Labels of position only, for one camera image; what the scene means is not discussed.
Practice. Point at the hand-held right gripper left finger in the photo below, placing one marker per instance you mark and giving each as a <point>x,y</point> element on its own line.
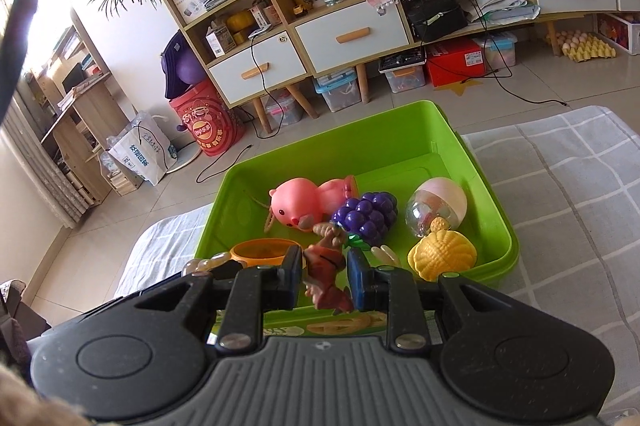
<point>293,276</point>

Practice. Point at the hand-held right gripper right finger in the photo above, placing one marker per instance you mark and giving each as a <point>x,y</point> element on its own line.
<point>357,283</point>

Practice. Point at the dark red toy figure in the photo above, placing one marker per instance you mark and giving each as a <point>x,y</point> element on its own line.
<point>325,266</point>

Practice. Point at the cream starfish toy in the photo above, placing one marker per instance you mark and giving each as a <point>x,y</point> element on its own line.
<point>386,255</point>

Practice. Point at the orange round lid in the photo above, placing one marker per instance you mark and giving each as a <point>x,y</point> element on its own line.
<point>260,251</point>

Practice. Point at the purple toy grapes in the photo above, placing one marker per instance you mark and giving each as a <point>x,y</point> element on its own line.
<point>362,216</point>

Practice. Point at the pink pig toy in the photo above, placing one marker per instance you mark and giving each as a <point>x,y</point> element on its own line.
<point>295,201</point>

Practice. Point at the brown rubber octopus toy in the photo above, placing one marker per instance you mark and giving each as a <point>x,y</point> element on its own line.
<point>210,262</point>

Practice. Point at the yellow toy corn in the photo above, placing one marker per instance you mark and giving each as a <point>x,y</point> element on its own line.
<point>442,251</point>

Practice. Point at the pink capsule ball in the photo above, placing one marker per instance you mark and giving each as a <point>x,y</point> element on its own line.
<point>440,196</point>

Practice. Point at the green plastic box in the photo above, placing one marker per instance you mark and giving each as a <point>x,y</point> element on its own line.
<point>400,146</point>

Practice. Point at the clear storage box pink contents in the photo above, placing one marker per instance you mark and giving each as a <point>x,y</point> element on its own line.
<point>283,111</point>

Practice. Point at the red printed bucket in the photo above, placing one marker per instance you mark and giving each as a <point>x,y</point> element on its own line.
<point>207,121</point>

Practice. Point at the blue lid storage box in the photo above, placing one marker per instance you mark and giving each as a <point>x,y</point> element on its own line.
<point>337,91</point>

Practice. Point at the white paper bag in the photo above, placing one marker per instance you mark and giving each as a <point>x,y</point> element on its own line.
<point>142,151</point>

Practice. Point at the white drawer with lock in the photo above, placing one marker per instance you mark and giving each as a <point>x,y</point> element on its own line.
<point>257,69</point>

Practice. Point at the black lid storage box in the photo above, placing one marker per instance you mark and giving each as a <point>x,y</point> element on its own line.
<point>402,71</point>

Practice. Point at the grey checked tablecloth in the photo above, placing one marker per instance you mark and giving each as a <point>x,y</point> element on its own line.
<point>575,206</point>

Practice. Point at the red flat box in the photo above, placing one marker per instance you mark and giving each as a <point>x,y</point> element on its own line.
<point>455,61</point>

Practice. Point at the wide white drawer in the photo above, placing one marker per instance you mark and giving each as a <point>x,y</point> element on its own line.
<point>352,37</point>

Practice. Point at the small white carton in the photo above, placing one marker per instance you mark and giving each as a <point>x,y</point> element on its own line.
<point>220,41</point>

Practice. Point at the yellow tape roll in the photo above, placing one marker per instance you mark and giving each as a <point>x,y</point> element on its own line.
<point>240,21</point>

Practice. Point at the black bag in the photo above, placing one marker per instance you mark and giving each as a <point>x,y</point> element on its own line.
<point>435,16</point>

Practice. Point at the grey radiator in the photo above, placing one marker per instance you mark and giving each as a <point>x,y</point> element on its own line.
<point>35,161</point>

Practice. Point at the white printed box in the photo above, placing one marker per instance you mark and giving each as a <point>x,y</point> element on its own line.
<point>187,0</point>

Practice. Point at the folded cloths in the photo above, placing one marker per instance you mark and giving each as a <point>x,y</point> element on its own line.
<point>505,4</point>

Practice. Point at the yellow egg tray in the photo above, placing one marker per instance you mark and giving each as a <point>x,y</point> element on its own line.
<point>582,46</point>

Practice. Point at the red toy box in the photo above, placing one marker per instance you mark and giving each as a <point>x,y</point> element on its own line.
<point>620,34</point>

